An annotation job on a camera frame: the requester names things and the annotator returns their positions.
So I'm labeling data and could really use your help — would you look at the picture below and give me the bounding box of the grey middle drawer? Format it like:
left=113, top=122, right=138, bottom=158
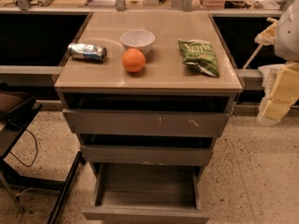
left=80, top=145, right=212, bottom=166

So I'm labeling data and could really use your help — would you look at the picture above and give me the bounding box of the grey open bottom drawer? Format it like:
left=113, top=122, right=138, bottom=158
left=82, top=163, right=209, bottom=224

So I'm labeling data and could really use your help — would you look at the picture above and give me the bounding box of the orange fruit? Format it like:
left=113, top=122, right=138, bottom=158
left=121, top=49, right=146, bottom=73

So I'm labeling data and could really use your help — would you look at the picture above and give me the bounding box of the white bowl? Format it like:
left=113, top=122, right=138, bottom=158
left=121, top=30, right=155, bottom=55

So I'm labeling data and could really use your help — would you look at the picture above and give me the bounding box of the black cable on floor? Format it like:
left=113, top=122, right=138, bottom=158
left=8, top=128, right=39, bottom=168

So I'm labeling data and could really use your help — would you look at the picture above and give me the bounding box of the green jalapeno chip bag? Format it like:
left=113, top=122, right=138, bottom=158
left=178, top=39, right=220, bottom=77

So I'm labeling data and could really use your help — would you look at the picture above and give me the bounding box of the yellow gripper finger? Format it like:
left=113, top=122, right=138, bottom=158
left=254, top=22, right=278, bottom=46
left=257, top=62, right=299, bottom=126

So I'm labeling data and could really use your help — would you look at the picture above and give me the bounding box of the grey top drawer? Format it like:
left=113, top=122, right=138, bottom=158
left=64, top=109, right=229, bottom=137

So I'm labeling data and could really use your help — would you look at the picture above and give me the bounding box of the crushed silver soda can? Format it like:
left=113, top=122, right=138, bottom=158
left=67, top=43, right=107, bottom=62

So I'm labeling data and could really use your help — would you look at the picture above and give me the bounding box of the black chair frame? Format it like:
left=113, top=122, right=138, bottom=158
left=0, top=83, right=86, bottom=224

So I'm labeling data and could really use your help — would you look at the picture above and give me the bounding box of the grey three-drawer cabinet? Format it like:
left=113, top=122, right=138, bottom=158
left=52, top=10, right=245, bottom=224

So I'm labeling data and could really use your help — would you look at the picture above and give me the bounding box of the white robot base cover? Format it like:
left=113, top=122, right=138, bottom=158
left=258, top=63, right=283, bottom=88

